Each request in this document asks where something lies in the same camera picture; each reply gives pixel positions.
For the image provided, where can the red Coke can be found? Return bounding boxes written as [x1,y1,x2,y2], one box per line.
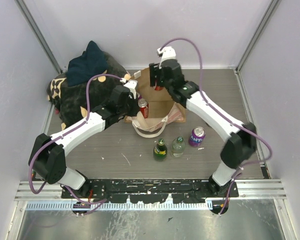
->
[138,98,149,119]
[155,85,163,91]

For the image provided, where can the tan canvas tote bag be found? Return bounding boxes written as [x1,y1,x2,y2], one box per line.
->
[124,67,186,138]

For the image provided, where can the green Perrier bottle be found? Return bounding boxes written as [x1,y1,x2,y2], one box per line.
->
[153,138,168,162]

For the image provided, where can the clear glass Chang bottle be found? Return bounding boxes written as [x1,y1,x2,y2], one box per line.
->
[170,136,186,158]

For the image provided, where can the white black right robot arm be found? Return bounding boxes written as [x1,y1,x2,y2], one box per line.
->
[149,59,257,197]

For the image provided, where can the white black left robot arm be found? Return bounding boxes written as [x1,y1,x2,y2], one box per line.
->
[28,80,139,198]

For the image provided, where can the dark blue cloth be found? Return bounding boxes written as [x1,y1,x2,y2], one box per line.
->
[65,40,108,87]

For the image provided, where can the black floral cushion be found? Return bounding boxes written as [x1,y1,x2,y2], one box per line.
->
[46,53,135,132]

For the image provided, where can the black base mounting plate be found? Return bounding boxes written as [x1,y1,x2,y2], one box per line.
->
[73,178,239,204]

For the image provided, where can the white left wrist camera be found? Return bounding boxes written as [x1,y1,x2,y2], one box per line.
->
[120,78,138,99]

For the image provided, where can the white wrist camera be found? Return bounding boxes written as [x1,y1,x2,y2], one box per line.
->
[157,46,176,68]
[120,78,138,99]

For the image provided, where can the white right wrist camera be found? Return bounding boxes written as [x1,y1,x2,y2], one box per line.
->
[157,46,176,68]

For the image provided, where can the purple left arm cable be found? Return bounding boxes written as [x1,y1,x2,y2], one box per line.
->
[28,74,127,216]

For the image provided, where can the aluminium frame rail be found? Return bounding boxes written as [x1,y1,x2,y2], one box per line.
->
[14,181,63,201]

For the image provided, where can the grey slotted cable duct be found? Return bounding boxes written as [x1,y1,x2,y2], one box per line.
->
[25,200,213,211]

